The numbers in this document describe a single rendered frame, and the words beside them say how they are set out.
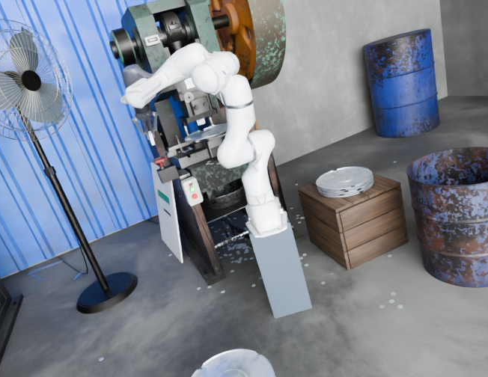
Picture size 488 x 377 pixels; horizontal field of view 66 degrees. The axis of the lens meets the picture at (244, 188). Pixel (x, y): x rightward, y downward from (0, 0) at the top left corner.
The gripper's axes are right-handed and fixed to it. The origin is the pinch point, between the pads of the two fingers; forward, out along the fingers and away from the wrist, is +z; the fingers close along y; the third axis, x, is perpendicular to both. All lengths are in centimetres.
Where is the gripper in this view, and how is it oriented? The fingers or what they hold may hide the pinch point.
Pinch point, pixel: (151, 138)
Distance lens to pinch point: 198.0
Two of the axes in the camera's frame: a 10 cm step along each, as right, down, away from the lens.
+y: 8.9, -3.6, 2.9
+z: 0.7, 7.2, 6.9
